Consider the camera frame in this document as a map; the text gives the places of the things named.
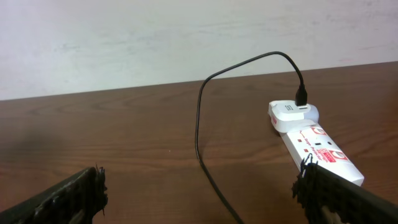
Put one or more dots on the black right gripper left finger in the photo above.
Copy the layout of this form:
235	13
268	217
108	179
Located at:
76	199

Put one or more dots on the white power strip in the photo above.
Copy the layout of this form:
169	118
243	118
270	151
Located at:
314	145

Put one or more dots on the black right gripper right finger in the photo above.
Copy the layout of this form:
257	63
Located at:
329	198

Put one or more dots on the white USB charger adapter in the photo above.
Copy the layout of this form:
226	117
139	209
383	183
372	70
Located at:
287	117

